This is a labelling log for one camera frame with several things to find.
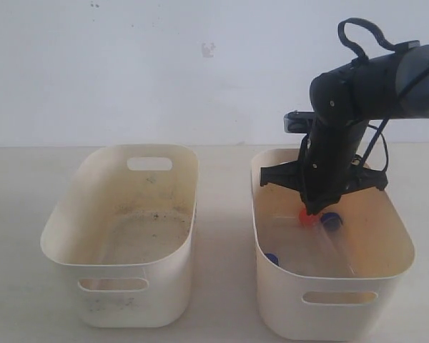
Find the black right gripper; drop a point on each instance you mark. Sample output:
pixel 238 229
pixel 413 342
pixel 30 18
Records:
pixel 330 164

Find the clear bottle blue cap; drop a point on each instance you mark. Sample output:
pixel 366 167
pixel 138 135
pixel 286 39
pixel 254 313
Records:
pixel 273 258
pixel 331 234

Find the clear bottle orange cap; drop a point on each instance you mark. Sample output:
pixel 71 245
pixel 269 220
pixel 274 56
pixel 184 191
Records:
pixel 300 220

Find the cream plastic bin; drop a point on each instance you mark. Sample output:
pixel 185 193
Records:
pixel 302 298
pixel 121 239

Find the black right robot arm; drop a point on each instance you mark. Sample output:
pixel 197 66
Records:
pixel 344 101

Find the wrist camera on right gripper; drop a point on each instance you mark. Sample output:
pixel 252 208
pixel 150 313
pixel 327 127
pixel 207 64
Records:
pixel 298 122

